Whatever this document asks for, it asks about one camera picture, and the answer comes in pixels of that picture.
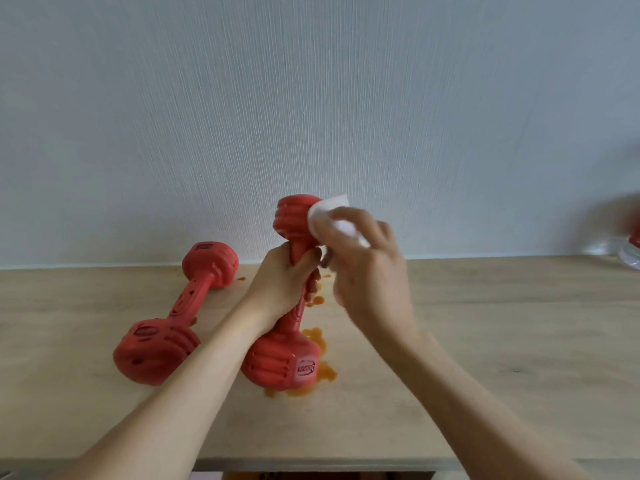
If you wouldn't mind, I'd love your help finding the person's left hand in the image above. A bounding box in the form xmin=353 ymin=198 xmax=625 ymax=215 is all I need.
xmin=243 ymin=243 xmax=324 ymax=329

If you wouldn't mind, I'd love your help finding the person's right hand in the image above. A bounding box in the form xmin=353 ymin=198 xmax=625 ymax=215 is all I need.
xmin=320 ymin=206 xmax=420 ymax=341

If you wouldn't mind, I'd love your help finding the white wipe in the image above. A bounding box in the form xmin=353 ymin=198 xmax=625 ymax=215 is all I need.
xmin=307 ymin=194 xmax=371 ymax=249

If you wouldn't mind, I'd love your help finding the red dumbbell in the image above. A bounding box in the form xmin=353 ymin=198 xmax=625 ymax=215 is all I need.
xmin=241 ymin=195 xmax=324 ymax=392
xmin=113 ymin=242 xmax=240 ymax=386

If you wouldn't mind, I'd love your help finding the person's left forearm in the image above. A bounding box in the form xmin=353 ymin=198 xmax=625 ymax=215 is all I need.
xmin=47 ymin=304 xmax=273 ymax=480

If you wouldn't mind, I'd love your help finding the person's right forearm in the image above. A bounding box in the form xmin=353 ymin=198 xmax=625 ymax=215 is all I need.
xmin=391 ymin=326 xmax=598 ymax=480

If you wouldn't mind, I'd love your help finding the orange liquid spill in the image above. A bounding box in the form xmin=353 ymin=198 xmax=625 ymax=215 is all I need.
xmin=263 ymin=273 xmax=339 ymax=398

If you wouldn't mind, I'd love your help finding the clear bottle with red cap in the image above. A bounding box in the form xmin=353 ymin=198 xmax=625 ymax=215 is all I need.
xmin=582 ymin=194 xmax=640 ymax=271

